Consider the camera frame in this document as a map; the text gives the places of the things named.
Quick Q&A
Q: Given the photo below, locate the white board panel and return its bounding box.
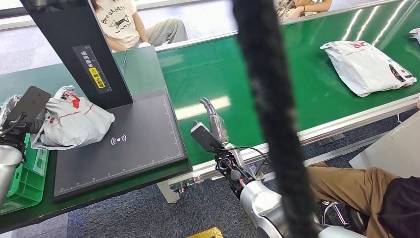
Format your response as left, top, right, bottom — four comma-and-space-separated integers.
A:
349, 110, 420, 179

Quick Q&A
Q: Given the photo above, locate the office chair base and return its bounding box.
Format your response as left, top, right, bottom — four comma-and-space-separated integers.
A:
319, 200, 370, 236

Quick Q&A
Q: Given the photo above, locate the green plastic crate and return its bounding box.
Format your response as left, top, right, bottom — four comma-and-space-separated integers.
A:
5, 133, 50, 216

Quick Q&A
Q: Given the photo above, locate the person in pale shirt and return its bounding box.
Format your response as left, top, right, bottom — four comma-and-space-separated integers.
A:
90, 0, 189, 53

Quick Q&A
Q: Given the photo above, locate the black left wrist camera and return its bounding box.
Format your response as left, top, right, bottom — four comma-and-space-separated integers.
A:
4, 86, 52, 134

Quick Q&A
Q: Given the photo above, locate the yellow floor tape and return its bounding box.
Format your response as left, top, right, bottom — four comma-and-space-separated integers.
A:
186, 227, 224, 238

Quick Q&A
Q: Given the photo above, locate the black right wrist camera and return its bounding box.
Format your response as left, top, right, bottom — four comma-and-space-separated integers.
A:
191, 120, 224, 152

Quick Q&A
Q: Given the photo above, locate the yellow black label sticker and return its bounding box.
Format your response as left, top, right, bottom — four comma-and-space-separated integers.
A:
72, 44, 113, 94

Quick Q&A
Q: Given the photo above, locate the black inbound scanner machine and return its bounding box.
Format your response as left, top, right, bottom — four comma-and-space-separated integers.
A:
20, 0, 191, 202

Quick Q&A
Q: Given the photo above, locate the person in chair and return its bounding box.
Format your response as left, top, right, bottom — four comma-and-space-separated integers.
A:
307, 162, 420, 238

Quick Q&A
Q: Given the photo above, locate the thin black camera cable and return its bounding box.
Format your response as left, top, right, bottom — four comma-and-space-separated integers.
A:
218, 146, 271, 163

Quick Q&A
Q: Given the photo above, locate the white courier bag red print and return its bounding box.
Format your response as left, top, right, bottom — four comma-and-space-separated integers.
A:
30, 84, 115, 151

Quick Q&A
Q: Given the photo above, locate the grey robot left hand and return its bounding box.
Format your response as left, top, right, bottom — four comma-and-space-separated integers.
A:
0, 95, 22, 129

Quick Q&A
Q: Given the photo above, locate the wide white courier bag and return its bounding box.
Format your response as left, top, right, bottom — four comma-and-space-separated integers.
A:
319, 40, 418, 98

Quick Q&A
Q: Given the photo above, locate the thick black fuzzy cable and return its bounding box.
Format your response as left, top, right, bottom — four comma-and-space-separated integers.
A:
232, 0, 319, 238

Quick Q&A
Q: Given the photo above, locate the person in patterned clothing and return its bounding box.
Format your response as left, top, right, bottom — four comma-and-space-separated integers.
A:
275, 0, 334, 21

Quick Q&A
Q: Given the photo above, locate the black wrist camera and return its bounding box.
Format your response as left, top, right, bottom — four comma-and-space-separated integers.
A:
191, 120, 224, 152
4, 86, 52, 134

